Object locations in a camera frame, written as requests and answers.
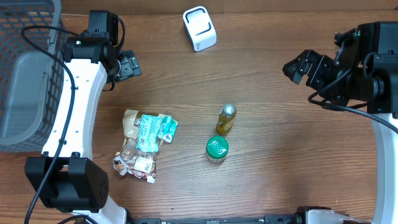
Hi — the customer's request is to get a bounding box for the beige brown snack bag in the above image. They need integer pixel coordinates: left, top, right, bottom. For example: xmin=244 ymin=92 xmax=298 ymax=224
xmin=113 ymin=110 xmax=164 ymax=184

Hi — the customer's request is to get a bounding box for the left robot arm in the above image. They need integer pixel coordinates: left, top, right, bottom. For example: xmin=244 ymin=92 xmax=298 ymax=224
xmin=24 ymin=10 xmax=141 ymax=223

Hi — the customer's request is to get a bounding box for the green lidded cup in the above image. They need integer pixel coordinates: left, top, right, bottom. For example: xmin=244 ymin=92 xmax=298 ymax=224
xmin=206 ymin=136 xmax=229 ymax=163

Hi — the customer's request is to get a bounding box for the teal tissue pack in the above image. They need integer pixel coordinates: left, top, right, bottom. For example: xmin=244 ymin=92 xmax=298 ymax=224
xmin=157 ymin=116 xmax=178 ymax=143

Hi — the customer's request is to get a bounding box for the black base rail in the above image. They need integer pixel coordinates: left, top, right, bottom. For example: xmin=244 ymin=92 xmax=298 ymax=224
xmin=127 ymin=214 xmax=296 ymax=224

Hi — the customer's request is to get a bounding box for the yellow drink bottle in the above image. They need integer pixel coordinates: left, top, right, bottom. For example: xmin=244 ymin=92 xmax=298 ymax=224
xmin=216 ymin=103 xmax=237 ymax=134

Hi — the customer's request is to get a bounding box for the teal wet wipes pack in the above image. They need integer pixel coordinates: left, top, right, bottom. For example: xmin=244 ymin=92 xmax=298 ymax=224
xmin=136 ymin=114 xmax=162 ymax=152

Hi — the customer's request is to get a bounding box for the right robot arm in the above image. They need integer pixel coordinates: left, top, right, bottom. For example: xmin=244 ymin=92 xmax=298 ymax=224
xmin=282 ymin=21 xmax=397 ymax=223

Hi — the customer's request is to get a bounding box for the dark grey plastic basket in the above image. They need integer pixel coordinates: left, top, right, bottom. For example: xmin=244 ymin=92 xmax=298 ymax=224
xmin=1 ymin=0 xmax=68 ymax=152

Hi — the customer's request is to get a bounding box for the white barcode scanner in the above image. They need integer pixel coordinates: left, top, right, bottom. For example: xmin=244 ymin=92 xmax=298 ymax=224
xmin=182 ymin=6 xmax=217 ymax=52

